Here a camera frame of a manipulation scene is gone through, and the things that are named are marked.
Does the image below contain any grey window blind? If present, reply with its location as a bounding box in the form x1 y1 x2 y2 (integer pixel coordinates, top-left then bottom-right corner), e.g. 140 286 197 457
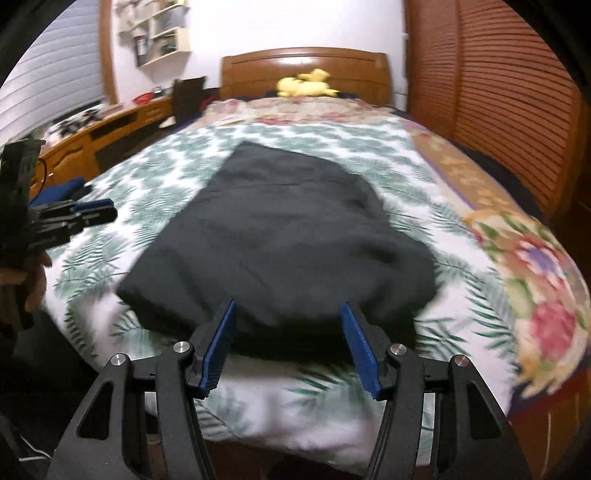
1 0 104 144

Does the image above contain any yellow plush toy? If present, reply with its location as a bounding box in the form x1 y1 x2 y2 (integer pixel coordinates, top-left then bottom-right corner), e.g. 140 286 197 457
276 69 339 98

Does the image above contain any left hand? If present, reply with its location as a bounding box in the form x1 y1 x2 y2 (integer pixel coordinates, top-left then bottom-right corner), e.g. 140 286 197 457
1 251 52 319

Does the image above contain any green leaf pattern bedsheet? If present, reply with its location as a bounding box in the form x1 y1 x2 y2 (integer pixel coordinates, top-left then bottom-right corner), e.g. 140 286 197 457
44 117 517 472

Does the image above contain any folded navy blue garment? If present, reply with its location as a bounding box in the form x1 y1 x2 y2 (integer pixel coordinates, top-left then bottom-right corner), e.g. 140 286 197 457
29 176 86 207

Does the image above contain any long wooden desk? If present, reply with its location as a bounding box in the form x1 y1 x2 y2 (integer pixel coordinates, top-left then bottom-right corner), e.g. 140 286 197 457
30 96 172 197

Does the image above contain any red basket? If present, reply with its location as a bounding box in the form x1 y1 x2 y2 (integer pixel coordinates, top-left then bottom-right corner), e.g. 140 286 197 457
132 92 153 106

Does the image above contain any floral quilt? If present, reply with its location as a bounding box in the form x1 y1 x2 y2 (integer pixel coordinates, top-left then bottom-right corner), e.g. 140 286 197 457
194 97 590 398

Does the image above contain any wooden louvered wardrobe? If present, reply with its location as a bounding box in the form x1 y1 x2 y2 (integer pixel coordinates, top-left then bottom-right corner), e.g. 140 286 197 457
404 1 590 221

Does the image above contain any dark wooden chair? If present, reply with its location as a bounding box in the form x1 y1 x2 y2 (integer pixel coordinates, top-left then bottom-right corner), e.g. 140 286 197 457
171 76 206 126

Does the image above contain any white wall shelf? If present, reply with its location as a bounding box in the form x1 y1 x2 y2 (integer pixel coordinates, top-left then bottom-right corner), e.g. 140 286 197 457
114 0 191 68

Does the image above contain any black zip jacket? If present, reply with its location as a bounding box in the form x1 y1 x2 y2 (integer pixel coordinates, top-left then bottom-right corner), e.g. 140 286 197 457
117 142 437 363

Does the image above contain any folded black garment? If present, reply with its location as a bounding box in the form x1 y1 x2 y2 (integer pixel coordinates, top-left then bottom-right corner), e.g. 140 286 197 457
69 184 93 201

